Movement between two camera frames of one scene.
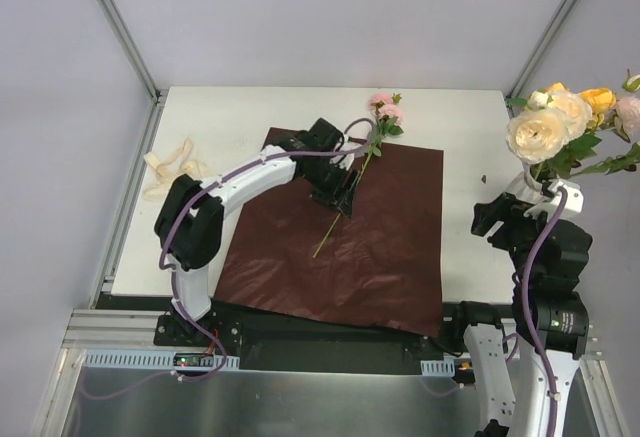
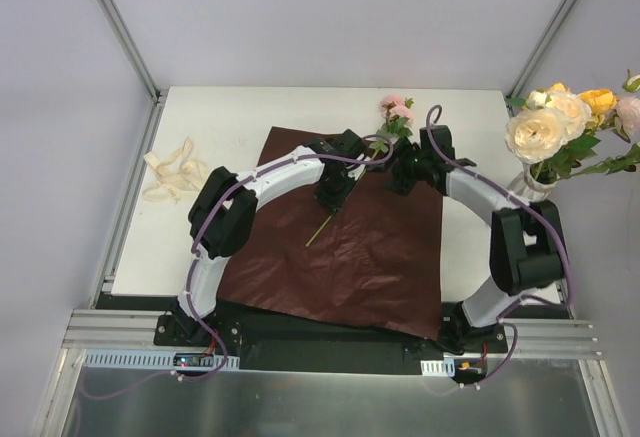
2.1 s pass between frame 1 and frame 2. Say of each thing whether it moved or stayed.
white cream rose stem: stayed
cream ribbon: stayed
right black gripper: moved
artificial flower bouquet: moved
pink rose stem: stayed
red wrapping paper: stayed
